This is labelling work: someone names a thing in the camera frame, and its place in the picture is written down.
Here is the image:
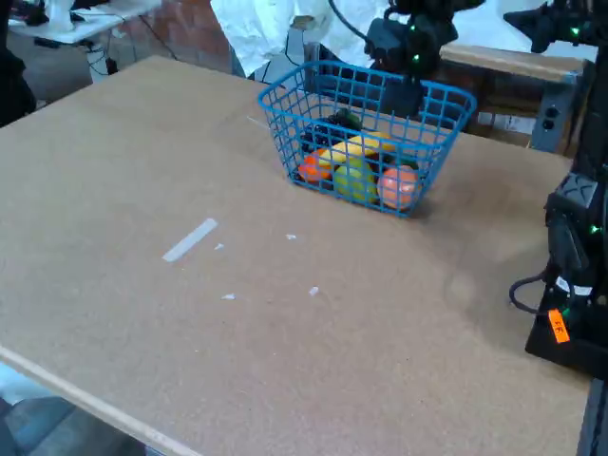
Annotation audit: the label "yellow toy banana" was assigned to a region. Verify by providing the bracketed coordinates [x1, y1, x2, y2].
[317, 132, 398, 167]

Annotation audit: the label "wooden bench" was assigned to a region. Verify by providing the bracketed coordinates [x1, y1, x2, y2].
[439, 41, 588, 86]

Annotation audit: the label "black toy grapes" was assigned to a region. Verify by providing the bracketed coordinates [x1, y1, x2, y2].
[299, 107, 365, 149]

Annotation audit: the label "toy pomegranate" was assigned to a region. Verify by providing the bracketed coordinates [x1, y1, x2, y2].
[378, 164, 423, 211]

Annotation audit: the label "round green toy fruit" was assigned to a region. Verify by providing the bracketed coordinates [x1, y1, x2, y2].
[333, 159, 380, 204]

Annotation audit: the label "toy orange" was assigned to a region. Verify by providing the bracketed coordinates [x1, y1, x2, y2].
[297, 151, 334, 185]

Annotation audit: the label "crumpled white cloth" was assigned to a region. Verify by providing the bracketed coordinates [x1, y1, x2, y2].
[210, 0, 398, 78]

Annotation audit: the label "long white tape strip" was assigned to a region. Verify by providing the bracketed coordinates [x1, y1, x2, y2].
[161, 217, 219, 264]

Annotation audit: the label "white side table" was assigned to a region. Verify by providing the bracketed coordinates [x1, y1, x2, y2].
[8, 0, 163, 85]

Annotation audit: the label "dark grey panel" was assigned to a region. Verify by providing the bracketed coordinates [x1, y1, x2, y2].
[576, 377, 608, 456]

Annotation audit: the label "black bulky object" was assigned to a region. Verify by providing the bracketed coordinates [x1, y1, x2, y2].
[0, 0, 38, 128]

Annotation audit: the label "small black camera box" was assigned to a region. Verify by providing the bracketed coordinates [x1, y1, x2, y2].
[364, 17, 410, 62]

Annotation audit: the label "looped black camera cable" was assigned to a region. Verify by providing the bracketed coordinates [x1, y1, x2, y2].
[327, 0, 377, 45]

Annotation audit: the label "blue wire basket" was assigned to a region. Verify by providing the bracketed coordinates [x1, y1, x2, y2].
[257, 60, 478, 219]

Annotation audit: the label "grey post with outlets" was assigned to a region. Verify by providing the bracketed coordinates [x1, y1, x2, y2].
[529, 70, 581, 154]

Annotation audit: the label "black cable at arm base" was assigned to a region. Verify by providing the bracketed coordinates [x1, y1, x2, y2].
[508, 275, 552, 315]

